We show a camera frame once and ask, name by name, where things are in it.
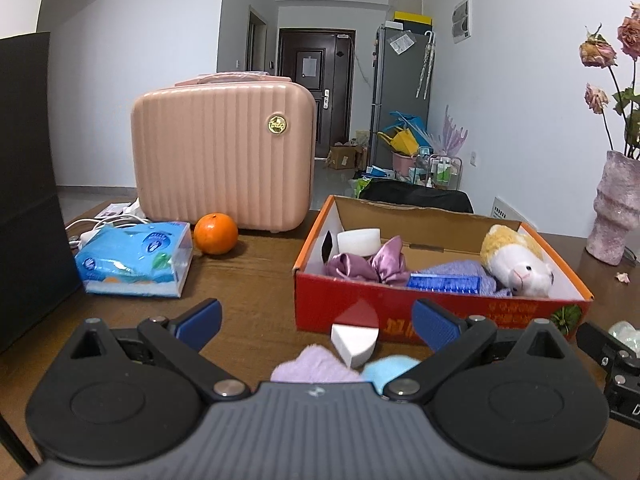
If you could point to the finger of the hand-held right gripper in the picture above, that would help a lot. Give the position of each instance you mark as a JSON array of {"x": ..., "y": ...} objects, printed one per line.
[{"x": 597, "y": 337}]

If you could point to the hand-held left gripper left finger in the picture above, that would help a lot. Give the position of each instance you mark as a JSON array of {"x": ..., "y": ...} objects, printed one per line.
[{"x": 200, "y": 320}]

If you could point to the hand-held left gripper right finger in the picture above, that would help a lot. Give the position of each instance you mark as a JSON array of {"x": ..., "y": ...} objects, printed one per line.
[{"x": 435, "y": 325}]

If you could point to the clear wrapper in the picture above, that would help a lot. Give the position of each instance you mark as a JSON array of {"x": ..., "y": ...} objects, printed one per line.
[{"x": 625, "y": 334}]

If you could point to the blue comb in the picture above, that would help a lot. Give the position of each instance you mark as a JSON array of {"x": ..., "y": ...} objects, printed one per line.
[{"x": 442, "y": 283}]

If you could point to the purple towel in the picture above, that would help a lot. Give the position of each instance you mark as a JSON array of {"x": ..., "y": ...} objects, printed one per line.
[{"x": 450, "y": 266}]

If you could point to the light blue plush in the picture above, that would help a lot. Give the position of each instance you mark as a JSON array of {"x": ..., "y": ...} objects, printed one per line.
[{"x": 387, "y": 371}]

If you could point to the white wedge sponge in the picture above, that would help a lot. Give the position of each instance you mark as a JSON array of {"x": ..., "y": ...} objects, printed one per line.
[{"x": 355, "y": 345}]

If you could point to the purple satin scrunchie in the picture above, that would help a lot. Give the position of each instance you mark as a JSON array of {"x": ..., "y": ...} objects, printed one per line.
[{"x": 360, "y": 265}]

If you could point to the white and yellow plush toy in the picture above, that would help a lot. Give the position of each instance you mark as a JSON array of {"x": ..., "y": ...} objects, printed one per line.
[{"x": 520, "y": 265}]

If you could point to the red cardboard box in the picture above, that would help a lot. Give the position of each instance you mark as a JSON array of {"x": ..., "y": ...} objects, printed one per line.
[{"x": 325, "y": 305}]

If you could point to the purple plush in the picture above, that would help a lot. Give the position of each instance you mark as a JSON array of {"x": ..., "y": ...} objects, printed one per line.
[{"x": 312, "y": 366}]

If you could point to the fallen pink petal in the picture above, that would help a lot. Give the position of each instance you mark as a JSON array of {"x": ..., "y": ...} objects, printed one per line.
[{"x": 623, "y": 276}]

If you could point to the orange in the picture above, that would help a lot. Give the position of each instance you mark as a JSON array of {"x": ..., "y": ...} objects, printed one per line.
[{"x": 215, "y": 234}]

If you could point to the blue tissue pack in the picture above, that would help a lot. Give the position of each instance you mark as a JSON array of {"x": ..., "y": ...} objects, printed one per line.
[{"x": 130, "y": 260}]

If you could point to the black bag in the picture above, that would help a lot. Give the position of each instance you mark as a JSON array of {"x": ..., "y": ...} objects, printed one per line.
[{"x": 415, "y": 197}]

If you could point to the white flat panel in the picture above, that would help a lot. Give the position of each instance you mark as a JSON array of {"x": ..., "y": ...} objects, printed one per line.
[{"x": 510, "y": 212}]

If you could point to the white power adapter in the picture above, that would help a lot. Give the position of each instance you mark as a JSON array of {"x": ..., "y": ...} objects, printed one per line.
[{"x": 89, "y": 237}]

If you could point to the white booklet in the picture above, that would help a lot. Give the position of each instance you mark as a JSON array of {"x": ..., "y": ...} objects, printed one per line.
[{"x": 112, "y": 210}]

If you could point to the cart with bottles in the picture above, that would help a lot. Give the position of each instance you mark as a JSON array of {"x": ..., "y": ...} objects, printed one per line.
[{"x": 440, "y": 170}]

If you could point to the green bag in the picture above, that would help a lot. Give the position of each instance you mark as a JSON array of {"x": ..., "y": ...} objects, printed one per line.
[{"x": 364, "y": 186}]

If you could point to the pink bucket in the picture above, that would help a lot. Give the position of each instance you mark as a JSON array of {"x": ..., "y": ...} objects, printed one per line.
[{"x": 402, "y": 164}]

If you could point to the pink ribbed suitcase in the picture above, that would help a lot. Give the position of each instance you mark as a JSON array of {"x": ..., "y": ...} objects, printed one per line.
[{"x": 210, "y": 155}]

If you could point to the yellow bag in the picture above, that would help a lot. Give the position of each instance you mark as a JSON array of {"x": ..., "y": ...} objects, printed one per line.
[{"x": 402, "y": 142}]

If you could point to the brown cardboard box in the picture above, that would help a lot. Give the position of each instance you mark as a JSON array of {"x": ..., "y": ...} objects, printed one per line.
[{"x": 345, "y": 157}]

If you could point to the purple feather decoration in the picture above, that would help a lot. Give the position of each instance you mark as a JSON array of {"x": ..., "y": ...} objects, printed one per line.
[{"x": 450, "y": 135}]

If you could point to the blue bag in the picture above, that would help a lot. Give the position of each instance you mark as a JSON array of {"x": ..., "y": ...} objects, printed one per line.
[{"x": 407, "y": 120}]

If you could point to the black monitor panel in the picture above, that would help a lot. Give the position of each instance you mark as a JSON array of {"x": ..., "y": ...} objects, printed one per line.
[{"x": 25, "y": 185}]

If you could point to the grey refrigerator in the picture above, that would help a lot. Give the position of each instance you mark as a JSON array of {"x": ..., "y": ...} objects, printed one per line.
[{"x": 395, "y": 95}]

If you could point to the dark brown entrance door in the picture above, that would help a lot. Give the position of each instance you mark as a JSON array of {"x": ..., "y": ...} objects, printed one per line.
[{"x": 305, "y": 105}]

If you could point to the white folded umbrella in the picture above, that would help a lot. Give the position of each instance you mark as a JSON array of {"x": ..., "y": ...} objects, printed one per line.
[{"x": 425, "y": 67}]

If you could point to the paper notice on door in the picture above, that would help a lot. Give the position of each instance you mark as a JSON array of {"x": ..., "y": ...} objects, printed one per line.
[{"x": 310, "y": 66}]

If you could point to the paper sheet on refrigerator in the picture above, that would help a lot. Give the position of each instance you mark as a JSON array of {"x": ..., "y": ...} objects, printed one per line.
[{"x": 402, "y": 44}]

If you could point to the dried pink roses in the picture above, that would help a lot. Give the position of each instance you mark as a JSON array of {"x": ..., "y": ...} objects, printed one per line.
[{"x": 597, "y": 52}]

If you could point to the dark interior door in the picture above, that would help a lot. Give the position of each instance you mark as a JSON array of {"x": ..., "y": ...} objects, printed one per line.
[{"x": 256, "y": 40}]

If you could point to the yellow box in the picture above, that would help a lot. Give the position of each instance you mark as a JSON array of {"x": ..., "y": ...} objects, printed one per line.
[{"x": 412, "y": 19}]

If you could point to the white wall panel box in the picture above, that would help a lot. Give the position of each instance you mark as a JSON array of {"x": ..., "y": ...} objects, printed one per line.
[{"x": 461, "y": 19}]

